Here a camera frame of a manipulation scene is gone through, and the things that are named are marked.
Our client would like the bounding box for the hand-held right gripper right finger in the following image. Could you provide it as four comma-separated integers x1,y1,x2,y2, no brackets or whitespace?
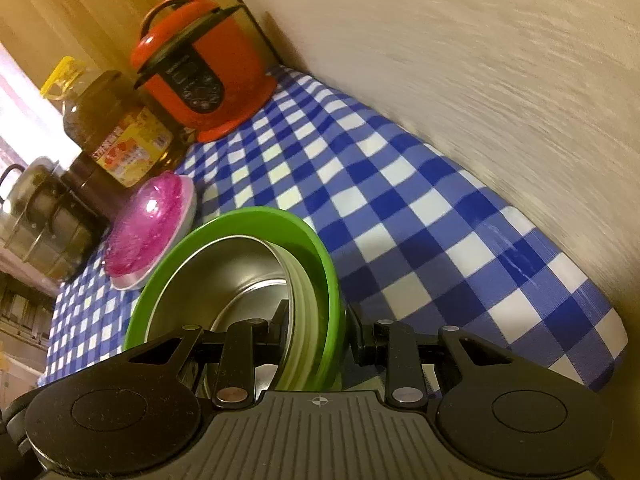
347,304,518,407

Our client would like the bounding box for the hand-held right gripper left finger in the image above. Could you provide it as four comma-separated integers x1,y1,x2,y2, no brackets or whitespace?
125,319,287,408

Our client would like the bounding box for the stainless steel bowl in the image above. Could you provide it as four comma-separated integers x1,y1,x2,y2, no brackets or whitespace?
145,237,296,396

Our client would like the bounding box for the green plastic bowl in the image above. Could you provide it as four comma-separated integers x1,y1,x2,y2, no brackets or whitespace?
124,206,347,393

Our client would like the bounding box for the white ceramic plate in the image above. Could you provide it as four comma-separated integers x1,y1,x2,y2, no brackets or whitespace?
110,175,197,291

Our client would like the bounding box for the pink glass plate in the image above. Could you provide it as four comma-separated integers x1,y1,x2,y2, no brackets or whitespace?
104,180,195,279
107,171,193,271

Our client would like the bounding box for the blue white checkered tablecloth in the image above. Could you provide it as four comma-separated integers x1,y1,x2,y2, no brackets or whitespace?
42,64,628,393

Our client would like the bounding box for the dark wooden chair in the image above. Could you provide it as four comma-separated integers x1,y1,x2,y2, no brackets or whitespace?
0,272,58,392

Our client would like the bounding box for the stainless steel steamer pot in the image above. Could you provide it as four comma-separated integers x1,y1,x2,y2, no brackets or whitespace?
0,157,108,281

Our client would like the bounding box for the cooking oil bottle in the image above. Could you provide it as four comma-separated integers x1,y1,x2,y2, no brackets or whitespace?
40,56,176,188

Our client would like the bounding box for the red electric pressure cooker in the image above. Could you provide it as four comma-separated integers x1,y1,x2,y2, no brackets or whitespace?
130,0,278,143

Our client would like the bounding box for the pink sheer curtain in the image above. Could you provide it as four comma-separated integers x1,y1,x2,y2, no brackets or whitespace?
0,42,68,171

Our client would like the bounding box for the wooden door panel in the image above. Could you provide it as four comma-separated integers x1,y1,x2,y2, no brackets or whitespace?
0,0,242,92

